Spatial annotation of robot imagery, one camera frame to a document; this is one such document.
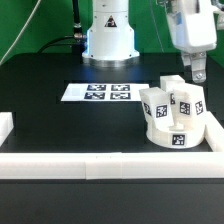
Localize white round stool seat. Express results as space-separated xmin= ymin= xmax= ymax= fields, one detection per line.
xmin=146 ymin=121 xmax=205 ymax=149

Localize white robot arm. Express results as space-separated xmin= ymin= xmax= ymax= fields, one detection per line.
xmin=82 ymin=0 xmax=224 ymax=83

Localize white AprilTag marker sheet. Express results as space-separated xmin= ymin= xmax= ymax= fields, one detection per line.
xmin=61 ymin=83 xmax=149 ymax=102

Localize white front fence bar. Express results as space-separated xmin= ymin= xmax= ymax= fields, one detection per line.
xmin=0 ymin=152 xmax=224 ymax=180

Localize white left fence block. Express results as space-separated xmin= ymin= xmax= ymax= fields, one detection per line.
xmin=0 ymin=112 xmax=14 ymax=147

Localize grey thin cable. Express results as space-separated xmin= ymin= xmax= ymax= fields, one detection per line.
xmin=0 ymin=0 xmax=43 ymax=66

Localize black cable horizontal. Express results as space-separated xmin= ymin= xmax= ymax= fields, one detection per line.
xmin=37 ymin=33 xmax=88 ymax=54

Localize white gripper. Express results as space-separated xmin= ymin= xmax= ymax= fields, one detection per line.
xmin=165 ymin=0 xmax=217 ymax=83

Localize black cable vertical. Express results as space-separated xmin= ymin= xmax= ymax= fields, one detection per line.
xmin=72 ymin=0 xmax=82 ymax=29

